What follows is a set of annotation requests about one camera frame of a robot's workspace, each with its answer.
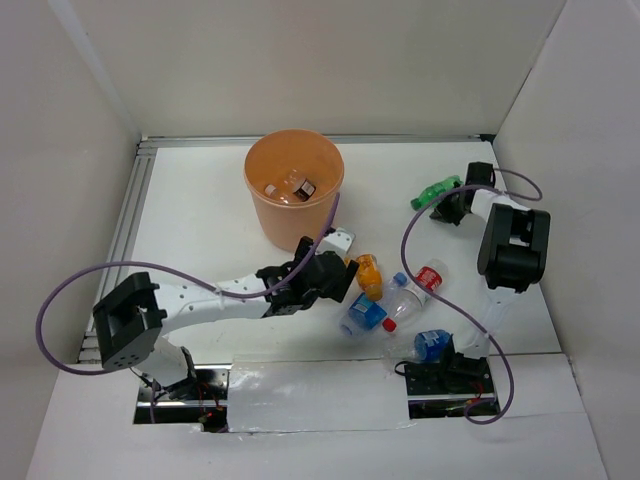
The aluminium frame rail back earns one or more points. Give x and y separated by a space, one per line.
297 136

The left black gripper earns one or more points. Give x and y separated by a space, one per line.
338 290

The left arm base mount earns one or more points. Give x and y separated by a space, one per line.
204 404

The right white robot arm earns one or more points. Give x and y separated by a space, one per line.
512 256

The clear bottle red label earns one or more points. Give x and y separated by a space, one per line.
409 303

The crushed bottle blue label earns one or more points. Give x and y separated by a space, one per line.
362 318

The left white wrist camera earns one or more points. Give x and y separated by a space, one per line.
337 240

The blue label bottle near base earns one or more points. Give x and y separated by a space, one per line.
423 347

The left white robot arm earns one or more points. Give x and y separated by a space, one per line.
134 320

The green plastic bottle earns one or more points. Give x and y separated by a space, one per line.
431 192

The aluminium frame rail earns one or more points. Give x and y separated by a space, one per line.
125 234
297 136

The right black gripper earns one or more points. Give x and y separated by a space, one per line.
443 212

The orange juice bottle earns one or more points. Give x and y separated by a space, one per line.
369 277

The clear bottle in bin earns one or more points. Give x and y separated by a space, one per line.
276 194

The aluminium frame rail left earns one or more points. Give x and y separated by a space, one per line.
125 234

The clear bottle blue cap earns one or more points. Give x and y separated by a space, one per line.
390 290

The orange plastic bin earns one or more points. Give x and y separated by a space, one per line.
267 161

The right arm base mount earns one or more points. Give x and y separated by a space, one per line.
446 389

